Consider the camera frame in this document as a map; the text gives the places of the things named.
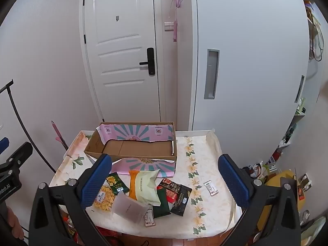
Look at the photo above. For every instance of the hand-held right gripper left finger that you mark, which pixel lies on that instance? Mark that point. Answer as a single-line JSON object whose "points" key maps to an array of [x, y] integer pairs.
{"points": [[97, 180]]}

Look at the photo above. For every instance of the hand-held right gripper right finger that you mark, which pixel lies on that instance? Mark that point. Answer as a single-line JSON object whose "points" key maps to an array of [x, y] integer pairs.
{"points": [[234, 182]]}

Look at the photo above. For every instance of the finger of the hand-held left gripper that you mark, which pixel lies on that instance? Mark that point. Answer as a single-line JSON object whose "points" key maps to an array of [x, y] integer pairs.
{"points": [[20, 152], [3, 143]]}

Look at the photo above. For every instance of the yellow waffle snack packet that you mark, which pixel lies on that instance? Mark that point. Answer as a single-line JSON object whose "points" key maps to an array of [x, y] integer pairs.
{"points": [[103, 199]]}

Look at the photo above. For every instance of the small white sachet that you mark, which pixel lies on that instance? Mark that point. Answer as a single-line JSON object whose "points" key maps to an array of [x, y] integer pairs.
{"points": [[149, 217], [211, 187]]}

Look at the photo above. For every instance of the white translucent packet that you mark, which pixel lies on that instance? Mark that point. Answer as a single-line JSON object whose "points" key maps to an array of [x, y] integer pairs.
{"points": [[128, 206]]}

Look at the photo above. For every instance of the orange and cream snack packet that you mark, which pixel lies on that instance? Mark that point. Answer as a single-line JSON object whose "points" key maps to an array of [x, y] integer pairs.
{"points": [[144, 187]]}

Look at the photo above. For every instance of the cardboard box with pink flaps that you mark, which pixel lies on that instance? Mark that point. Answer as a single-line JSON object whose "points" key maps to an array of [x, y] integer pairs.
{"points": [[143, 148]]}

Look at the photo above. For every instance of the red snack packet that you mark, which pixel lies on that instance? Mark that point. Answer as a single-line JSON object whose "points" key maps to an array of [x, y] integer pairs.
{"points": [[169, 188]]}

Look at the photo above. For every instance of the dark green snack packet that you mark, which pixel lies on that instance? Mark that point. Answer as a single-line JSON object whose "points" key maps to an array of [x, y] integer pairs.
{"points": [[161, 205]]}

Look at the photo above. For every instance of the person's left hand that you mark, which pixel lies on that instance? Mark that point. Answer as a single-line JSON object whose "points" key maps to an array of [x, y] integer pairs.
{"points": [[15, 221]]}

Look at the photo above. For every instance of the small green snack packet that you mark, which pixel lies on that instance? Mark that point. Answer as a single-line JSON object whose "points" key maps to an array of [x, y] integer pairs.
{"points": [[116, 183]]}

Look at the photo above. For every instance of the floral tablecloth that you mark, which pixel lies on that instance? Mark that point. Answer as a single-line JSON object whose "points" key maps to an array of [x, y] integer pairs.
{"points": [[205, 164]]}

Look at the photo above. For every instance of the black snack packet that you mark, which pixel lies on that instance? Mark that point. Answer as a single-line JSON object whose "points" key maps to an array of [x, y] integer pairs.
{"points": [[182, 199]]}

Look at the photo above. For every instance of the white sliding wardrobe door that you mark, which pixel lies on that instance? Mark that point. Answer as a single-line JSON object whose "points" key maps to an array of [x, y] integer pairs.
{"points": [[256, 56]]}

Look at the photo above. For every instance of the white entry door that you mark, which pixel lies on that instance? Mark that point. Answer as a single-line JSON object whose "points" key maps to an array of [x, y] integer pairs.
{"points": [[120, 25]]}

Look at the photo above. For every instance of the pink hanging strip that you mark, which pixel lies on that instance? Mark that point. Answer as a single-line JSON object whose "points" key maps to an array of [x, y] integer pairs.
{"points": [[175, 30]]}

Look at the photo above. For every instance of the white wall switch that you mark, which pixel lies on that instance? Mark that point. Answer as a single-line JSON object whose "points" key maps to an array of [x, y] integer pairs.
{"points": [[168, 25]]}

